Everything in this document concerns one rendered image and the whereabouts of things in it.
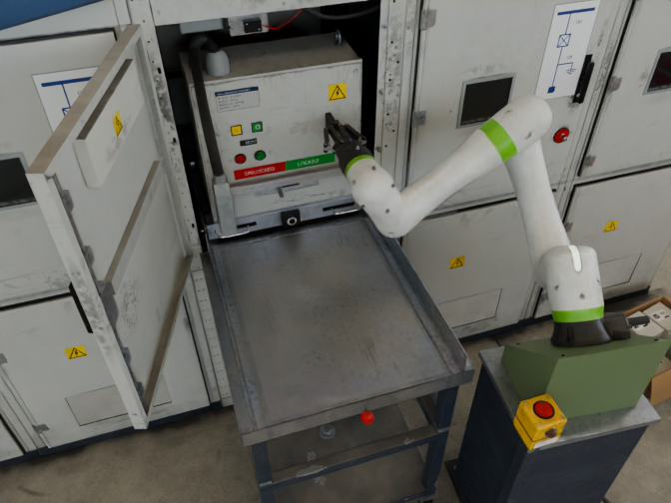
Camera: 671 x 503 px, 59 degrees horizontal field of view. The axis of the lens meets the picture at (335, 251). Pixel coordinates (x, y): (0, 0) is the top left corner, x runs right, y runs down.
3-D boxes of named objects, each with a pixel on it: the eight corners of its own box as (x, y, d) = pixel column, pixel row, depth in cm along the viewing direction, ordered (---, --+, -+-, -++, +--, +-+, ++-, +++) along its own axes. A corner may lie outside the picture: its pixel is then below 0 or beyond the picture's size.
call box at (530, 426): (557, 442, 143) (568, 419, 137) (528, 452, 142) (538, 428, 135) (539, 415, 149) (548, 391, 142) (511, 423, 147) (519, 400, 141)
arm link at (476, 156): (470, 121, 155) (494, 141, 147) (484, 151, 163) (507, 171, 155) (359, 205, 159) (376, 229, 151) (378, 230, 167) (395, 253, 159)
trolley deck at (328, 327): (471, 381, 158) (475, 367, 154) (243, 447, 144) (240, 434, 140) (380, 228, 206) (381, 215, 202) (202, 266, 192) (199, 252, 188)
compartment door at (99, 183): (120, 429, 143) (2, 173, 93) (174, 253, 190) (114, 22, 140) (148, 428, 143) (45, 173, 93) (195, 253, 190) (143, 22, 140)
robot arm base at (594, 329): (636, 328, 160) (633, 306, 160) (669, 334, 145) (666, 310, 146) (542, 341, 159) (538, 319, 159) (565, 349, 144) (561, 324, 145)
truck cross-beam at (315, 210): (366, 208, 203) (367, 194, 199) (209, 240, 191) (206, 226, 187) (361, 199, 206) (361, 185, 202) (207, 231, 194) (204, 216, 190)
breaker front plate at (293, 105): (358, 198, 199) (362, 63, 167) (216, 227, 188) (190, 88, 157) (357, 196, 200) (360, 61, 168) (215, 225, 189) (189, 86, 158)
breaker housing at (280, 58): (359, 196, 200) (362, 58, 168) (213, 226, 189) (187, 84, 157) (317, 124, 236) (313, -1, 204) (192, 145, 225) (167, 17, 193)
